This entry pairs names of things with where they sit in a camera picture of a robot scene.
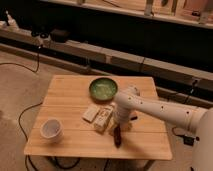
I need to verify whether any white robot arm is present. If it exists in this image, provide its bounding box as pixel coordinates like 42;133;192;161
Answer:
113;86;213;171

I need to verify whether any green ceramic plate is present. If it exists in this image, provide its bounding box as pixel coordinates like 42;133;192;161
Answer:
89;77;118;101

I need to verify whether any white ceramic cup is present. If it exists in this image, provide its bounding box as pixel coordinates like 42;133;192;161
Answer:
40;119;63;143

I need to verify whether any white bottle with label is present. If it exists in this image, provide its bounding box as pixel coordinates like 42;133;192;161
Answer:
93;105;114;133

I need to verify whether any white rectangular block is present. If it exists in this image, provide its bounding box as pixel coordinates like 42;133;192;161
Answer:
82;104;100;123

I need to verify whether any wooden table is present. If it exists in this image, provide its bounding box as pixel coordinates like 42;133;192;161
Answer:
24;75;172;160

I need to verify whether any black power adapter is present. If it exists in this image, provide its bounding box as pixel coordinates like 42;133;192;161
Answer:
183;136;194;146

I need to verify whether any black cable right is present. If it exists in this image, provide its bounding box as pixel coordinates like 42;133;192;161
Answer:
171;125;188;138

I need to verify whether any black floor cable left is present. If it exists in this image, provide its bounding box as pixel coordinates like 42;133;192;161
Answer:
0;44;81;171

